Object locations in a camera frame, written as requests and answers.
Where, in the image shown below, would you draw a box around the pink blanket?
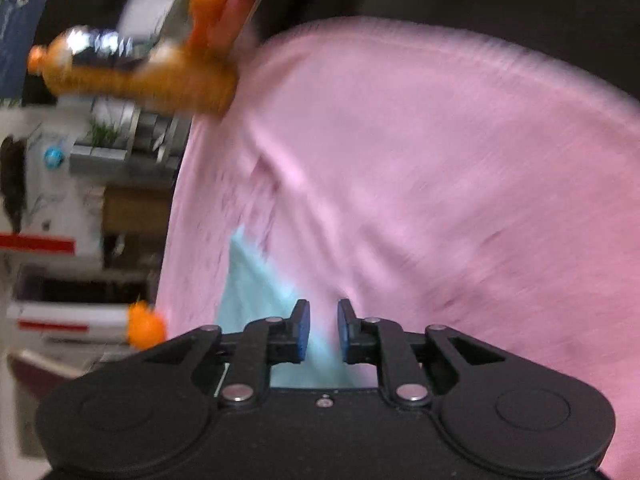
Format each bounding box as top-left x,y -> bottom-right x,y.
157,16 -> 640,480

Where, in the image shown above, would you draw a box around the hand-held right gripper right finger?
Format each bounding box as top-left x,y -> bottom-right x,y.
337,299 -> 506,407

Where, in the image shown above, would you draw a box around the green potted plant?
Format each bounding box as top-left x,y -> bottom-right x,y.
87,110 -> 126,148

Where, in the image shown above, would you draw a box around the teal garment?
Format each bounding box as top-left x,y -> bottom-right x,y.
216,225 -> 373,390

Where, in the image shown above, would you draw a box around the orange fruit-shaped toy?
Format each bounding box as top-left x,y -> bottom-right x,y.
126,301 -> 167,350

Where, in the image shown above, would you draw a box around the brown wooden cabinet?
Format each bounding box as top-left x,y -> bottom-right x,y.
102,185 -> 175,271

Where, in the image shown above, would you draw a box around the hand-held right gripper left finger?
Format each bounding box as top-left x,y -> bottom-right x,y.
142,299 -> 312,406

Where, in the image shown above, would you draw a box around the white red-striped boxes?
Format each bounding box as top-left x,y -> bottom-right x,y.
0,232 -> 132,343

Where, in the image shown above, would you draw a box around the blue patterned cloth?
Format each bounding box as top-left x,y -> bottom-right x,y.
0,0 -> 53,101

